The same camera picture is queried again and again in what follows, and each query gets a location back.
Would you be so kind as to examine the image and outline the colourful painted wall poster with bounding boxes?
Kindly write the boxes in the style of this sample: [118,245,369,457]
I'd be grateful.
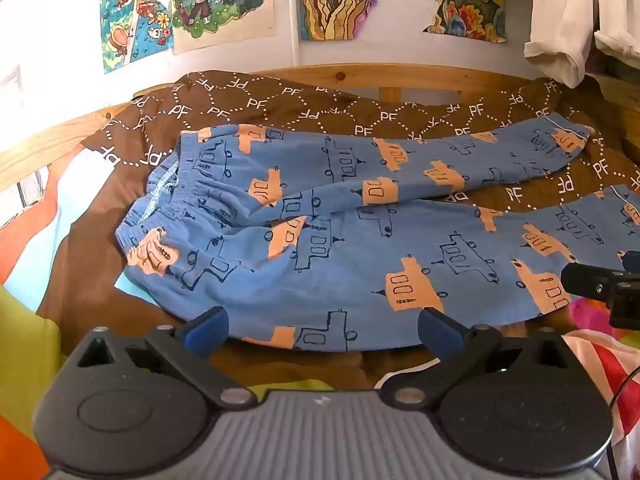
[297,0,509,44]

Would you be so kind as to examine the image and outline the white wall pipe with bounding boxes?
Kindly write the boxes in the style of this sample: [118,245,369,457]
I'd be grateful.
[286,0,302,69]

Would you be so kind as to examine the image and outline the wooden bed frame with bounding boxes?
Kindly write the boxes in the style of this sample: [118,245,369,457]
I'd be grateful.
[0,64,640,197]

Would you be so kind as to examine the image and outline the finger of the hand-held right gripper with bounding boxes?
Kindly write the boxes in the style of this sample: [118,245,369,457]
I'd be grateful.
[559,251,632,307]

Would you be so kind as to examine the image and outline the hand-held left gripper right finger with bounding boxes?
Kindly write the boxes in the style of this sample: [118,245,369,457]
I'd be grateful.
[381,306,574,409]

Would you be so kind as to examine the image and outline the cream hanging garment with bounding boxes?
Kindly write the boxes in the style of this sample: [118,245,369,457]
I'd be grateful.
[522,0,640,89]

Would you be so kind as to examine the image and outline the green cartoon wall poster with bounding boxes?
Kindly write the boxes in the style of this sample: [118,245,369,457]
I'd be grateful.
[170,0,277,57]

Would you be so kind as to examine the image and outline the blue pants with orange print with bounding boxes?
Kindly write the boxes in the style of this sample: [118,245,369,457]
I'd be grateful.
[115,115,640,354]

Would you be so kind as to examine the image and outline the multicoloured striped bedsheet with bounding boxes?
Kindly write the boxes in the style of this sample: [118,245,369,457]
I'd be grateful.
[0,149,640,480]

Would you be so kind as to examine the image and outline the brown patterned blanket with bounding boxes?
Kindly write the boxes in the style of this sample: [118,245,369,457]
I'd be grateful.
[37,69,640,392]

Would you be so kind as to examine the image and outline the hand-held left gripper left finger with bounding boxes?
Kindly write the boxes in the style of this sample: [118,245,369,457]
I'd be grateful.
[65,305,258,409]

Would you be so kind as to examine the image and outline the blue cartoon wall poster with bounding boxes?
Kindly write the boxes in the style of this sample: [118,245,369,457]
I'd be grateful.
[99,0,177,75]

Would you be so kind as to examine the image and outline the black cable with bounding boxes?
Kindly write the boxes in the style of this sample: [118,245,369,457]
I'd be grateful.
[605,357,640,480]

